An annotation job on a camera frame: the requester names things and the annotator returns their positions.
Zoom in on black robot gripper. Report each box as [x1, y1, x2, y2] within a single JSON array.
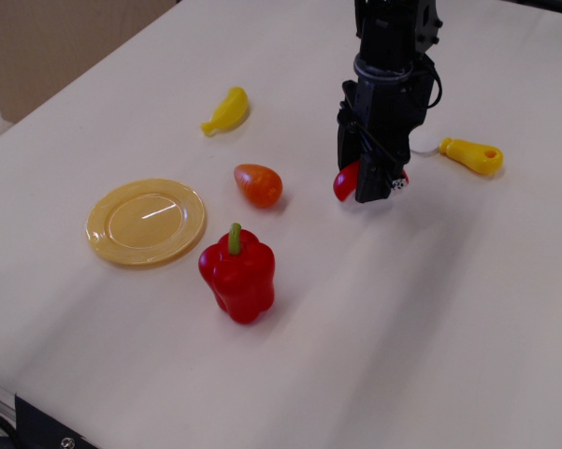
[[337, 69, 436, 203]]

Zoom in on yellow handled toy knife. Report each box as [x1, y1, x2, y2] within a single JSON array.
[[409, 131, 504, 177]]

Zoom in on orange toy carrot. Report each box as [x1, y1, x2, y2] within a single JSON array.
[[234, 164, 283, 208]]

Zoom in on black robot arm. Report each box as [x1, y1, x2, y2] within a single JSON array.
[[333, 1, 443, 203]]

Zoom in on yellow toy banana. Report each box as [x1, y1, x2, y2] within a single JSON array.
[[200, 86, 250, 136]]

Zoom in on red and white toy sushi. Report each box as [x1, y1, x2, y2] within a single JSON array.
[[333, 161, 409, 202]]

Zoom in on yellow plastic plate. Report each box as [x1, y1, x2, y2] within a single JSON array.
[[85, 179, 207, 267]]

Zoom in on black corner bracket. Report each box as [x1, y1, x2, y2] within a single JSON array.
[[14, 396, 97, 449]]

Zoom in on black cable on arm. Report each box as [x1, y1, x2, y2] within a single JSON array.
[[418, 55, 444, 111]]

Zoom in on red toy bell pepper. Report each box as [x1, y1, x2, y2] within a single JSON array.
[[198, 223, 276, 325]]

